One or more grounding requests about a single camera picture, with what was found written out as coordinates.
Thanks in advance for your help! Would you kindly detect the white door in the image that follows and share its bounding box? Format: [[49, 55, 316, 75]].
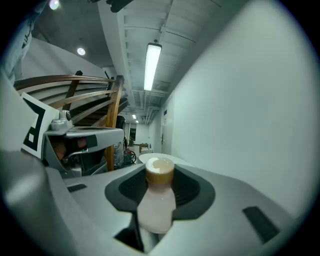
[[160, 98, 174, 156]]

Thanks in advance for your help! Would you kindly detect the light blue shirt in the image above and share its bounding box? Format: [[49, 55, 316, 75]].
[[4, 0, 49, 85]]

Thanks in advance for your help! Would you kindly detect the long ceiling light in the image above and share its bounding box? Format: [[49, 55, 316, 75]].
[[143, 42, 163, 92]]

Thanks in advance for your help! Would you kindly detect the plastic-wrapped black bundle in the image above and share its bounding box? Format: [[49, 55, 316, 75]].
[[113, 141, 126, 169]]

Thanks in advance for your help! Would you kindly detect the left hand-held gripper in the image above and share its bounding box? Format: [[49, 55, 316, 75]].
[[1, 74, 126, 176]]

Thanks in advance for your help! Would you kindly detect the tangle of cables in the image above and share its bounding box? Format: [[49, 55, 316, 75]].
[[123, 147, 138, 165]]

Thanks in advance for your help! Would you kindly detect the small bottle with gold cap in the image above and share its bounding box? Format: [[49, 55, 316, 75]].
[[136, 156, 177, 235]]

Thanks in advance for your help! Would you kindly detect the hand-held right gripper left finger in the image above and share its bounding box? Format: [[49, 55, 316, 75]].
[[0, 149, 149, 256]]

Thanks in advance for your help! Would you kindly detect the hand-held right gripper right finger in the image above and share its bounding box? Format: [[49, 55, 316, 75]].
[[149, 162, 300, 256]]

